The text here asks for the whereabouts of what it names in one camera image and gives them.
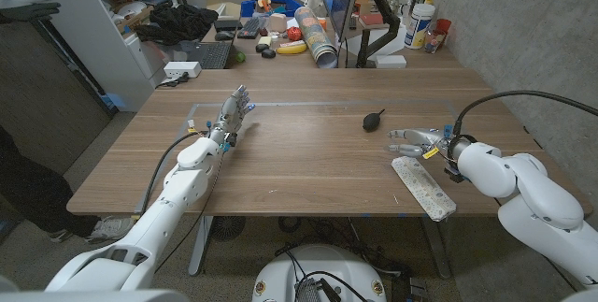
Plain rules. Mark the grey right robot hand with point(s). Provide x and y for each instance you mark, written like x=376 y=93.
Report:
x=427 y=137

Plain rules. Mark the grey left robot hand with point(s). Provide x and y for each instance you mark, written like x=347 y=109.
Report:
x=230 y=117

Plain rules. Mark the person gloved hand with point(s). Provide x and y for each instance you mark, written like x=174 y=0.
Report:
x=23 y=8

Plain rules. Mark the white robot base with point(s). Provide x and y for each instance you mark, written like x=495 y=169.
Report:
x=280 y=274

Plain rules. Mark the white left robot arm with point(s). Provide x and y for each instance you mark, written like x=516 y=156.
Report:
x=159 y=220

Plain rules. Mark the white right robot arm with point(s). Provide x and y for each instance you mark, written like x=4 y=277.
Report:
x=528 y=190

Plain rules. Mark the black rubber air blower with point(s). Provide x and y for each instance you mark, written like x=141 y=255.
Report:
x=371 y=122

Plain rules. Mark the green round toy fruit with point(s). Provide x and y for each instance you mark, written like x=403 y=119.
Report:
x=240 y=57

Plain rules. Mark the black laptop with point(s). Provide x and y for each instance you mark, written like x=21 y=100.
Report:
x=212 y=54

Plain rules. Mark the white power strip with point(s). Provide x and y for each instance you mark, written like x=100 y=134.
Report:
x=181 y=68

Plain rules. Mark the white shelf unit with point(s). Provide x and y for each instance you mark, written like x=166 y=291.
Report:
x=89 y=35

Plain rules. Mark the small black oval object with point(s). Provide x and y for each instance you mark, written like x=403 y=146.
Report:
x=268 y=53
x=262 y=47

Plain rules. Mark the black computer mouse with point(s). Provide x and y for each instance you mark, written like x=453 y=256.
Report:
x=224 y=36

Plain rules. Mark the pale yellow block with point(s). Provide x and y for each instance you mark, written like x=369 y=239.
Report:
x=265 y=40

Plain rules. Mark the white flat box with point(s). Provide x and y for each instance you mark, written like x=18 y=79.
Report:
x=390 y=61

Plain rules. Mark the yellow banana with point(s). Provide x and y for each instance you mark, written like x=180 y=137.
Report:
x=290 y=49

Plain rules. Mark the black keyboard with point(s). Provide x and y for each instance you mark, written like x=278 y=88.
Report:
x=250 y=27

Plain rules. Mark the clear plastic cup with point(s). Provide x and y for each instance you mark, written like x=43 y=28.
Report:
x=432 y=41

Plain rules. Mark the red round toy fruit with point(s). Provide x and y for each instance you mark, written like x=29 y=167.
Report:
x=294 y=33

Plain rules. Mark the beige cup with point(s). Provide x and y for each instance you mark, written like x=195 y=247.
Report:
x=278 y=22

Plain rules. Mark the black crumpled cloth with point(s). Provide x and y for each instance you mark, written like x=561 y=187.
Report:
x=180 y=21

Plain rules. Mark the black round floor fan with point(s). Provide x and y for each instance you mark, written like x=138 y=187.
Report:
x=227 y=228

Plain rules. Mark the grey metal table leg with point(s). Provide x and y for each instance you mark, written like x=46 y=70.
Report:
x=437 y=248
x=200 y=246

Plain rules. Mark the white wipes canister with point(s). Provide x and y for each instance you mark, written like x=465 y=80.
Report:
x=418 y=26

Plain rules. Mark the red cup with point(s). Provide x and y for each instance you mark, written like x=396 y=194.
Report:
x=444 y=25

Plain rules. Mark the colourful printed cylinder tube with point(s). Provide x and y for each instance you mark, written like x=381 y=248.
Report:
x=315 y=35

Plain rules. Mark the blue plastic bin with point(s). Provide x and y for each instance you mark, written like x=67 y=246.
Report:
x=290 y=1

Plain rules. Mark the grey white sneaker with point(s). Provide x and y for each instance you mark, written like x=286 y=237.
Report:
x=109 y=229

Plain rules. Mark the person leg black trousers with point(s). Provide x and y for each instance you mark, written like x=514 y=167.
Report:
x=32 y=190

